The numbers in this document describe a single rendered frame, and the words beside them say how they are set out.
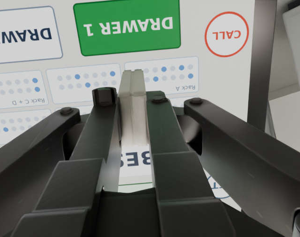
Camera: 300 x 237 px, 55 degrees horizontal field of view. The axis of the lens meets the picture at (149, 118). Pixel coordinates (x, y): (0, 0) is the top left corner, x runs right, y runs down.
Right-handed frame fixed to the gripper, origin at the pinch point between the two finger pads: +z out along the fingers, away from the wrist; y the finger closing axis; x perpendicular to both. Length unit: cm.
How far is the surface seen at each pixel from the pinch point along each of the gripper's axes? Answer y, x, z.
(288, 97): 174, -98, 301
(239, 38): 10.0, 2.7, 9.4
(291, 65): 150, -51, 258
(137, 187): -0.7, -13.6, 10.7
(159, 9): 2.6, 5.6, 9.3
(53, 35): -7.0, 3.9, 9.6
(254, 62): 11.6, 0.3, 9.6
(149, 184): 0.7, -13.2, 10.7
